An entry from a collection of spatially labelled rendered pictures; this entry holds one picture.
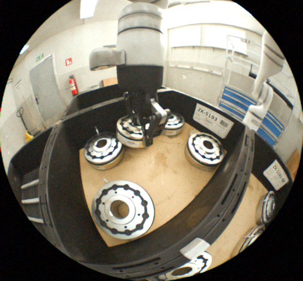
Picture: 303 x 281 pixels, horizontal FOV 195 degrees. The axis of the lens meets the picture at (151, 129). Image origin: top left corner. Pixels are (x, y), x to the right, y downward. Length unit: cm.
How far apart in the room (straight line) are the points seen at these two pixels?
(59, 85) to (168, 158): 314
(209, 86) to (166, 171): 298
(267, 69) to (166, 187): 44
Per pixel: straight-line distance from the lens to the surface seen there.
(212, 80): 305
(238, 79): 289
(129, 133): 19
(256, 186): 35
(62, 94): 319
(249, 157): 17
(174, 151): 23
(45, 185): 16
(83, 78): 302
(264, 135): 224
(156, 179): 19
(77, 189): 22
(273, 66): 38
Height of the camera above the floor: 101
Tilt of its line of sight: 40 degrees down
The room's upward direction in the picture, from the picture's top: straight up
